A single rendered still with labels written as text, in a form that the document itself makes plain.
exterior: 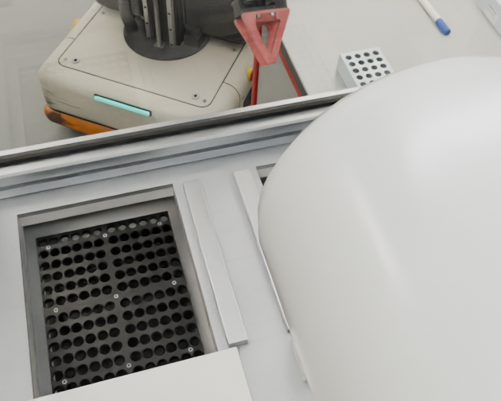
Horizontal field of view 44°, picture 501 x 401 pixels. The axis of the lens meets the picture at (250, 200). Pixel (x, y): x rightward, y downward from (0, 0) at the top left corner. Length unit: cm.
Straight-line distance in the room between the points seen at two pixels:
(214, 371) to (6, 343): 23
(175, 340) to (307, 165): 62
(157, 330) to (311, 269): 63
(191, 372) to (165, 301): 13
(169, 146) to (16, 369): 32
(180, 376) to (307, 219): 55
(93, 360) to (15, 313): 10
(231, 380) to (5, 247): 32
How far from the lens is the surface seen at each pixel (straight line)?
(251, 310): 73
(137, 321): 78
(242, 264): 76
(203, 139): 82
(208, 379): 69
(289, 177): 16
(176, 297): 79
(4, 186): 85
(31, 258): 93
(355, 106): 16
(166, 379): 69
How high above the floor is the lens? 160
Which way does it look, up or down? 54 degrees down
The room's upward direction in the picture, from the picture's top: 4 degrees clockwise
